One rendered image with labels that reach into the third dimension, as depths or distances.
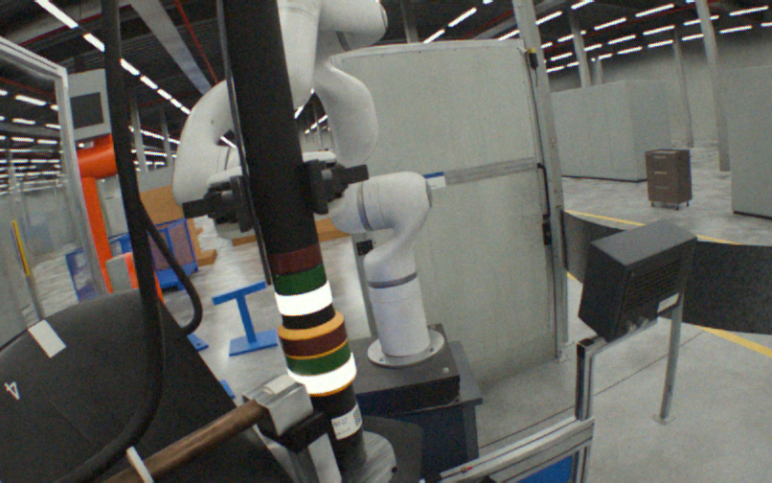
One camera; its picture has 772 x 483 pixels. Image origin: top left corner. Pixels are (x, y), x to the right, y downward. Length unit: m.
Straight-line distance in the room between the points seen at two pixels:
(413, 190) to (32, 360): 0.77
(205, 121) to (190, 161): 0.06
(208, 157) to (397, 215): 0.53
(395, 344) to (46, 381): 0.82
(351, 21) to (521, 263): 1.98
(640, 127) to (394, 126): 8.42
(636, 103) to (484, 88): 7.94
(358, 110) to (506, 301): 1.87
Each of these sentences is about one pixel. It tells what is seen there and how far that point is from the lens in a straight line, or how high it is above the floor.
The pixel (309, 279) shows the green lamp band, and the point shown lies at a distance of 0.25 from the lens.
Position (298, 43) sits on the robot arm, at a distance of 0.59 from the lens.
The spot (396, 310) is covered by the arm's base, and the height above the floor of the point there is 1.14.
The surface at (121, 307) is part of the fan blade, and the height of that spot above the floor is 1.42.
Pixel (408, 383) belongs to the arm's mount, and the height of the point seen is 1.01.
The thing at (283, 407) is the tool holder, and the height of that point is 1.37.
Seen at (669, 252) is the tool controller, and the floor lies 1.22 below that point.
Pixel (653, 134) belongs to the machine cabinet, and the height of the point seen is 1.01.
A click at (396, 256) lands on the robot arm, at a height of 1.26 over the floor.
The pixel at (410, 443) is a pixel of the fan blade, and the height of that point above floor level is 1.15.
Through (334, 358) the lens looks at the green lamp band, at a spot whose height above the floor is 1.38.
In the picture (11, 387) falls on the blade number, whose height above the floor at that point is 1.40.
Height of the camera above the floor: 1.50
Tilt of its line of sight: 13 degrees down
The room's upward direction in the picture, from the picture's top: 10 degrees counter-clockwise
